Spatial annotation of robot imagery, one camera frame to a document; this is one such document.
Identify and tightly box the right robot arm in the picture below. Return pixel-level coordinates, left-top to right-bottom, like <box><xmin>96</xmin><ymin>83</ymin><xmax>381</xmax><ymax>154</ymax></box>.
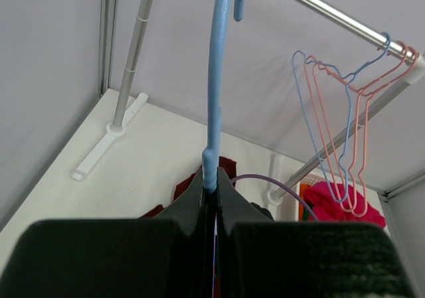
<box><xmin>251</xmin><ymin>202</ymin><xmax>274</xmax><ymax>221</ymax></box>

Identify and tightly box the white perforated plastic basket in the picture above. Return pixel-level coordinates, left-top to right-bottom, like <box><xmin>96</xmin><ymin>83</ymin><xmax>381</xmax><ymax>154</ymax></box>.
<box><xmin>280</xmin><ymin>175</ymin><xmax>321</xmax><ymax>222</ymax></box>

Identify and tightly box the blue hanger of pink shirt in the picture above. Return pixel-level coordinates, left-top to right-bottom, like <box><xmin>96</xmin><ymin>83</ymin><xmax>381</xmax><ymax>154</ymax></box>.
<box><xmin>291</xmin><ymin>31</ymin><xmax>392</xmax><ymax>203</ymax></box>

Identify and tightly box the pink magenta t shirt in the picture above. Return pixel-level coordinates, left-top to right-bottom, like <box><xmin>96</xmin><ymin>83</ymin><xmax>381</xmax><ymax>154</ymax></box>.
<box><xmin>303</xmin><ymin>181</ymin><xmax>386</xmax><ymax>229</ymax></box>

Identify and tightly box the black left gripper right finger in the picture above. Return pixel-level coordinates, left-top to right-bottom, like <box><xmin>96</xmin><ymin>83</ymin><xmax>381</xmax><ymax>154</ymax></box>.
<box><xmin>216</xmin><ymin>170</ymin><xmax>415</xmax><ymax>297</ymax></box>

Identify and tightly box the pink hanger of green shirt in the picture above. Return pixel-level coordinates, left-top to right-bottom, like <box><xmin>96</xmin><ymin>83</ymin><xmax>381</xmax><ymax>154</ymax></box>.
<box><xmin>303</xmin><ymin>41</ymin><xmax>419</xmax><ymax>217</ymax></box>

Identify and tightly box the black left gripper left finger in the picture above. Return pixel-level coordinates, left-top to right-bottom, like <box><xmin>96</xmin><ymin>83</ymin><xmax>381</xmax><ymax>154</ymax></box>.
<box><xmin>1</xmin><ymin>187</ymin><xmax>208</xmax><ymax>297</ymax></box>

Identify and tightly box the blue hanger of maroon shirt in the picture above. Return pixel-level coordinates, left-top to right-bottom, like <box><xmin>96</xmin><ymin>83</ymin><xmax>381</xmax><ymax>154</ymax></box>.
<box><xmin>202</xmin><ymin>0</ymin><xmax>245</xmax><ymax>194</ymax></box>

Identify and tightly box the pink hanger of orange shirt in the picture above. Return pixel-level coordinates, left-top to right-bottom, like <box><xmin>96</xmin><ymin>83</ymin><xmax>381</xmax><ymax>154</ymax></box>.
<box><xmin>311</xmin><ymin>45</ymin><xmax>420</xmax><ymax>218</ymax></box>

